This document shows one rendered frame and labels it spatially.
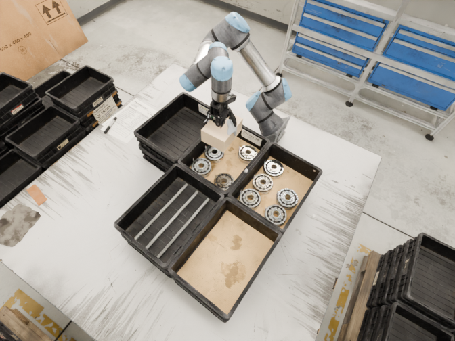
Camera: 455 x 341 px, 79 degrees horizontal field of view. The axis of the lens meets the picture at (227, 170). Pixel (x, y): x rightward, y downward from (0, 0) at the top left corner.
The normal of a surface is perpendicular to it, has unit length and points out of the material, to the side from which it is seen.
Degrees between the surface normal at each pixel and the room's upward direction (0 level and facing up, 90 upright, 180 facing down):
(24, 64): 72
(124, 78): 0
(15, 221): 1
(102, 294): 0
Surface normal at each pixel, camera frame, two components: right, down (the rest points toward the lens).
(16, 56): 0.84, 0.29
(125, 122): 0.05, -0.54
